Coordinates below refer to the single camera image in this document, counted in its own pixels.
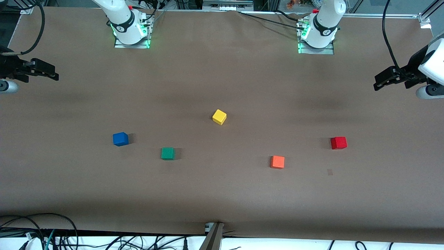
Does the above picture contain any red wooden cube block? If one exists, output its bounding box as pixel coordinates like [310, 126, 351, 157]
[331, 136, 348, 150]

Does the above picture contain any blue wooden cube block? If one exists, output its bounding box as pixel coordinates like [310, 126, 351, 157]
[113, 132, 129, 147]

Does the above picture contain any yellow wooden cube block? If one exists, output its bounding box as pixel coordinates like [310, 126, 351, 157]
[212, 109, 227, 125]

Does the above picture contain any white power strip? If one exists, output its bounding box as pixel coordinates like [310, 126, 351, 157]
[203, 0, 254, 10]

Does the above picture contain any brown table cover sheet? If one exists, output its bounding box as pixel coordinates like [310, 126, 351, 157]
[0, 6, 444, 243]

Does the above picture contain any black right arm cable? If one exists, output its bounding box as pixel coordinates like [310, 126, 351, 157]
[0, 0, 45, 57]

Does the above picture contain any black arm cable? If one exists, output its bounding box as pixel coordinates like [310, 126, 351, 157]
[0, 0, 45, 57]
[382, 0, 417, 80]

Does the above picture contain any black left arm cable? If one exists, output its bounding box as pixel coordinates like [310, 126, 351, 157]
[382, 0, 417, 80]

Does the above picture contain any aluminium frame corner profile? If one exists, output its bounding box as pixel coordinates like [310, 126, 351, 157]
[418, 0, 444, 29]

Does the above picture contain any aluminium frame rail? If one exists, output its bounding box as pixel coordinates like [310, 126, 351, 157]
[338, 13, 420, 18]

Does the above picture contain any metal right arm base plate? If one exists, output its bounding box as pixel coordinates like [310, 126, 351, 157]
[114, 14, 154, 49]

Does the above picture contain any short black table cable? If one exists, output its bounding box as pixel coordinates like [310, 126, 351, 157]
[276, 10, 306, 22]

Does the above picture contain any long black table cable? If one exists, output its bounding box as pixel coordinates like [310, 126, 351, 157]
[238, 11, 302, 28]

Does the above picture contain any black looped floor cable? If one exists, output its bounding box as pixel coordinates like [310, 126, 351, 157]
[0, 212, 79, 250]

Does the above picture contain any teal cable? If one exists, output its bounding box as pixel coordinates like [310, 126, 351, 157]
[44, 229, 56, 250]

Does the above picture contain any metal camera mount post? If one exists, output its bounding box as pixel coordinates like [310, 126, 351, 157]
[199, 222, 224, 250]

